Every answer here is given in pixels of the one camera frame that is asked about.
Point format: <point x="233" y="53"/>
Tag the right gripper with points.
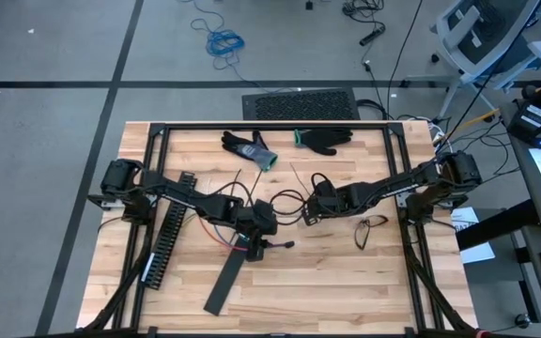
<point x="341" y="199"/>

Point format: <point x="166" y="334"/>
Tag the black zip tie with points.
<point x="236" y="183"/>
<point x="299" y="179"/>
<point x="257" y="186"/>

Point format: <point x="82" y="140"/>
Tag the black glove green cuff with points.
<point x="324" y="140"/>

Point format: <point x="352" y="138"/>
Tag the black aluminium table frame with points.
<point x="275" y="126"/>

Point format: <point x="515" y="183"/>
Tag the white power adapter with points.
<point x="437" y="136"/>

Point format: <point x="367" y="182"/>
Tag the black caster wheel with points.
<point x="522" y="321"/>

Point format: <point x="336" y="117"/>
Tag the grey mesh office chair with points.
<point x="482" y="42"/>

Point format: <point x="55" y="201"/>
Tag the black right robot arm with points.
<point x="416" y="185"/>

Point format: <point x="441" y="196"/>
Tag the black perforated metal box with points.
<point x="301" y="104"/>

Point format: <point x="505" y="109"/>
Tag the black floor power strip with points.
<point x="372" y="36"/>

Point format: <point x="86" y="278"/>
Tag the grey side desk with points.
<point x="517" y="155"/>

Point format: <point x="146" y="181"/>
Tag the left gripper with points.
<point x="258" y="218"/>

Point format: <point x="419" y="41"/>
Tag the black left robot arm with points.
<point x="181" y="192"/>

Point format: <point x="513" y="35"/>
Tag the white paper sheet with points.
<point x="474" y="249"/>

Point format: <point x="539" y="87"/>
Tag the black-framed safety glasses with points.
<point x="359" y="232"/>

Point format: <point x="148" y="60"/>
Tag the black duct cover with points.
<point x="226" y="281"/>

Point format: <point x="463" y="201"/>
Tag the black labelled computer box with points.
<point x="531" y="122"/>

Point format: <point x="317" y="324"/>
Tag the grey glove green cuff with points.
<point x="251" y="151"/>

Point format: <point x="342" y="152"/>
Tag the small black floor device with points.
<point x="309" y="4"/>

